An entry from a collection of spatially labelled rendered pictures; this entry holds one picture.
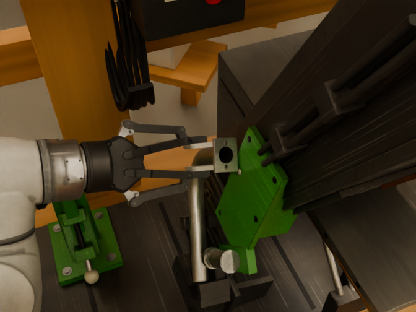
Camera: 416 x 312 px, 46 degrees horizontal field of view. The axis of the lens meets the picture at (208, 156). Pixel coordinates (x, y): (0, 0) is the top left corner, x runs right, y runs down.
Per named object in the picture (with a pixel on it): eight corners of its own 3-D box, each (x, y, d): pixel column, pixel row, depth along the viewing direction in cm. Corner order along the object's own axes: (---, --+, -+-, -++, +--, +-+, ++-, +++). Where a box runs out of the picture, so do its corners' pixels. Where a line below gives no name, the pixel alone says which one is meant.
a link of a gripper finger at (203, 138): (174, 145, 77) (173, 126, 77) (203, 142, 80) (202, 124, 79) (178, 145, 76) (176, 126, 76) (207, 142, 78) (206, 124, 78)
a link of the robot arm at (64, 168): (40, 138, 64) (86, 135, 66) (33, 139, 72) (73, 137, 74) (46, 207, 64) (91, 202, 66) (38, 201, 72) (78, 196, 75)
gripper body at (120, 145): (88, 199, 67) (152, 191, 71) (83, 137, 67) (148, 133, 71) (78, 195, 74) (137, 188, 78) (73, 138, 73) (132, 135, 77)
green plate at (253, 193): (281, 256, 85) (329, 172, 72) (239, 264, 82) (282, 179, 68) (253, 206, 92) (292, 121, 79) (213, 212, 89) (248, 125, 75)
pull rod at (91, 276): (101, 283, 95) (96, 268, 90) (87, 288, 94) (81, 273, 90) (95, 259, 98) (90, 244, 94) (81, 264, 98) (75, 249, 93)
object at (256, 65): (363, 186, 115) (407, 71, 89) (244, 226, 107) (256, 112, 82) (323, 134, 126) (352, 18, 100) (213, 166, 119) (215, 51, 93)
